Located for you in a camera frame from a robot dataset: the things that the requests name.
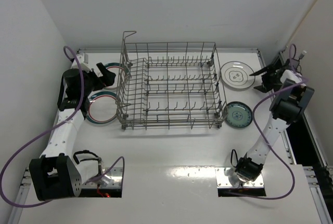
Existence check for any white plate with grey pattern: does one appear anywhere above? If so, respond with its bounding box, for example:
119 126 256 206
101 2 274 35
220 61 255 90

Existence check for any green blue floral plate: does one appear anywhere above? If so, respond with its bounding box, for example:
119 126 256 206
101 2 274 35
225 101 253 129

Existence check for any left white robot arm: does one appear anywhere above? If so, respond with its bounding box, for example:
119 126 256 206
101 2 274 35
29 63 116 201

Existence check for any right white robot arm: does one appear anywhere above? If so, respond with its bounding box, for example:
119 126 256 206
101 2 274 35
235 68 314 182

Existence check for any far green red rimmed plate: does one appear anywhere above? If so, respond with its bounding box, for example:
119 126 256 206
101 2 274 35
104 62 130 90

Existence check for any green red rimmed plate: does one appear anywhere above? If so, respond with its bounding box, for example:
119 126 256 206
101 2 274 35
104 62 130 90
86 91 117 125

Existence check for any near green red rimmed plate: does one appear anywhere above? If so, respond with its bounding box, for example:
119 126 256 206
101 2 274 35
86 91 117 125

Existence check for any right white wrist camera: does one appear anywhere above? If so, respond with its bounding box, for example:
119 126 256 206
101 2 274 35
280 70 303 85

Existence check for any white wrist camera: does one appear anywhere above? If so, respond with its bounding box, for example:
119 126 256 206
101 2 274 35
280 70 303 85
76 53 93 73

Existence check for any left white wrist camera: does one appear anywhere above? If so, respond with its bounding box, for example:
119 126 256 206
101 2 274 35
76 53 93 73

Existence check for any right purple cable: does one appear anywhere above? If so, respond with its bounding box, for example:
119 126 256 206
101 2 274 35
228 43 310 199

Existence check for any black hanging usb cable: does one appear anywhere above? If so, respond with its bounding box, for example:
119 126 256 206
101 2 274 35
288 50 308 72

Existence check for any grey wire dish rack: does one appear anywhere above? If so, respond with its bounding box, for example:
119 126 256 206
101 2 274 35
116 31 228 130

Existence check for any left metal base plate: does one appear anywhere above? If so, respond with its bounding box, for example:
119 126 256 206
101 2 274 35
82 167 123 190

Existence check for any metal base plate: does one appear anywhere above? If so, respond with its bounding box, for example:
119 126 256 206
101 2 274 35
82 167 123 190
214 167 264 190

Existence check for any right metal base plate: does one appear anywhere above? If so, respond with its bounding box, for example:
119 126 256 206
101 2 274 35
214 167 264 190

